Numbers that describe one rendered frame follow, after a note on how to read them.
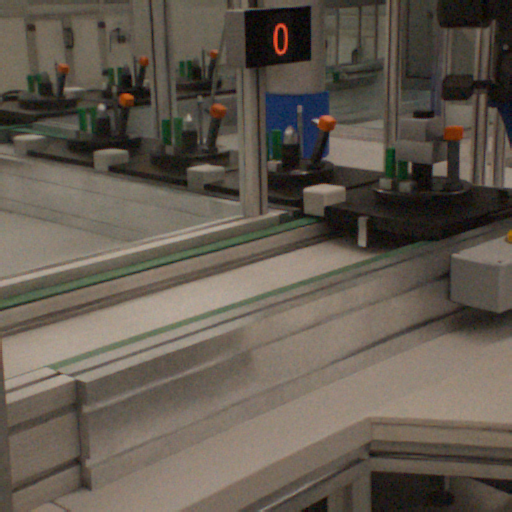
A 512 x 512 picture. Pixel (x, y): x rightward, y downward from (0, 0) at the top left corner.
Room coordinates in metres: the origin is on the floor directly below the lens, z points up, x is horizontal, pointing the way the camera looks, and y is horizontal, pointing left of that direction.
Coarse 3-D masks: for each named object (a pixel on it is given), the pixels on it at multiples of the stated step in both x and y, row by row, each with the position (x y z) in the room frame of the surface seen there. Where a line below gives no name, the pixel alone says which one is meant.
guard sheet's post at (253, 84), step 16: (256, 0) 1.43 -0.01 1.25; (256, 80) 1.44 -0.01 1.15; (256, 96) 1.43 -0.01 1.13; (256, 112) 1.43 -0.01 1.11; (256, 128) 1.43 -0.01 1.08; (256, 144) 1.43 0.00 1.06; (256, 160) 1.42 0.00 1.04; (256, 176) 1.42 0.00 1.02; (256, 192) 1.42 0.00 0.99; (256, 208) 1.42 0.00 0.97
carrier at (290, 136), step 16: (288, 128) 1.64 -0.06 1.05; (272, 144) 1.69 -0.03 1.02; (288, 144) 1.63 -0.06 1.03; (272, 160) 1.69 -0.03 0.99; (288, 160) 1.63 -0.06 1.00; (304, 160) 1.68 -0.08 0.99; (272, 176) 1.59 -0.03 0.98; (288, 176) 1.58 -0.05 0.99; (304, 176) 1.58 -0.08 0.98; (320, 176) 1.59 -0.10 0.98; (336, 176) 1.64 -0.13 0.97; (352, 176) 1.64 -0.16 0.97; (368, 176) 1.64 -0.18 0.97; (384, 176) 1.63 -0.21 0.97; (272, 192) 1.54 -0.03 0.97; (288, 192) 1.53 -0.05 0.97
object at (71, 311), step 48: (192, 240) 1.32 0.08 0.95; (240, 240) 1.34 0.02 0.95; (288, 240) 1.40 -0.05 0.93; (336, 240) 1.45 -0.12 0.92; (384, 240) 1.44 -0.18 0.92; (432, 240) 1.32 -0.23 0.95; (0, 288) 1.12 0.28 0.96; (48, 288) 1.15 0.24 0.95; (96, 288) 1.17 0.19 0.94; (144, 288) 1.23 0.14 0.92; (192, 288) 1.23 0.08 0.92; (240, 288) 1.23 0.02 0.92; (288, 288) 1.12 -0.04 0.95; (48, 336) 1.07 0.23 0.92; (96, 336) 1.07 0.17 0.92; (144, 336) 0.98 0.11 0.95
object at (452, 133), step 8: (448, 128) 1.43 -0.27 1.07; (456, 128) 1.42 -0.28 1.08; (440, 136) 1.44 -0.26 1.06; (448, 136) 1.42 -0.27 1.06; (456, 136) 1.42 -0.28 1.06; (448, 144) 1.43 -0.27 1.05; (456, 144) 1.42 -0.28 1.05; (448, 152) 1.43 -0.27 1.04; (456, 152) 1.43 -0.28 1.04; (448, 160) 1.43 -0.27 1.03; (456, 160) 1.43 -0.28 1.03; (448, 168) 1.43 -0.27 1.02; (456, 168) 1.43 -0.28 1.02; (448, 176) 1.43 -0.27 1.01; (456, 176) 1.42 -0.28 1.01
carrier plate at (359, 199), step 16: (352, 192) 1.52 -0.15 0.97; (368, 192) 1.52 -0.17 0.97; (480, 192) 1.49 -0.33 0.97; (496, 192) 1.49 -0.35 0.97; (336, 208) 1.42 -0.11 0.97; (352, 208) 1.42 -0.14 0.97; (368, 208) 1.41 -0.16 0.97; (384, 208) 1.41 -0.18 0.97; (400, 208) 1.41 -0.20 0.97; (448, 208) 1.40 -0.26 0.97; (464, 208) 1.40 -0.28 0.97; (480, 208) 1.39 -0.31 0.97; (496, 208) 1.39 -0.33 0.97; (352, 224) 1.40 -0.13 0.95; (384, 224) 1.36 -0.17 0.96; (400, 224) 1.34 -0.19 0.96; (416, 224) 1.32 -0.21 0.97; (432, 224) 1.31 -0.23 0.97; (448, 224) 1.31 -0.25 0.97; (464, 224) 1.33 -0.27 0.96; (480, 224) 1.36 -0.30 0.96
